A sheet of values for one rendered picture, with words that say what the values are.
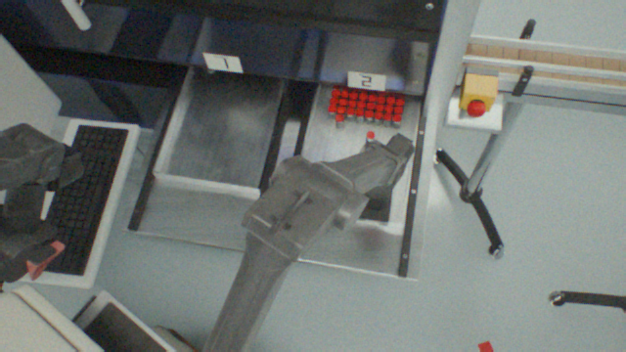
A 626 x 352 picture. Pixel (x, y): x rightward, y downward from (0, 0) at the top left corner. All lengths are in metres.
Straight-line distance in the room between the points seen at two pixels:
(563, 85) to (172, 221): 0.98
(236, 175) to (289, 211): 0.73
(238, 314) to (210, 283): 1.53
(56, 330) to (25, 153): 0.26
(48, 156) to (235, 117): 0.61
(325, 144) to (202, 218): 0.34
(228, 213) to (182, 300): 0.95
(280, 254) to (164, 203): 0.78
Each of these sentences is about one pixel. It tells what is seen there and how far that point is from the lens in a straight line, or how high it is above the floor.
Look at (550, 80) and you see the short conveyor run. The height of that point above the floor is 0.93.
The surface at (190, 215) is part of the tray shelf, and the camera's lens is 1.34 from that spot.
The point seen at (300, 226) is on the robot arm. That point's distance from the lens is 0.61.
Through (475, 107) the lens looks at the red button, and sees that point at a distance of 1.29.
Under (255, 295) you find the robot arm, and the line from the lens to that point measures 0.66.
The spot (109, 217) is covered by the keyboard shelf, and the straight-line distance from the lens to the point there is 1.50.
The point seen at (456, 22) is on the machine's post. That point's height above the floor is 1.25.
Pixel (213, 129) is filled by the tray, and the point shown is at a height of 0.88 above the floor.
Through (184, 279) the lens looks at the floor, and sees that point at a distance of 2.24.
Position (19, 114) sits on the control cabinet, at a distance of 1.55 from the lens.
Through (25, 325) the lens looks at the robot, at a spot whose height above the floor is 1.34.
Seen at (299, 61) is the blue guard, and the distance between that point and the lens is 1.27.
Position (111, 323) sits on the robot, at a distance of 1.16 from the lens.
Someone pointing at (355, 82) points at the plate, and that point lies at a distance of 1.30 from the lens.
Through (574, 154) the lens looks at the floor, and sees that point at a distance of 2.50.
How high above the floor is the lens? 2.09
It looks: 65 degrees down
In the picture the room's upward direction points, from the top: 9 degrees counter-clockwise
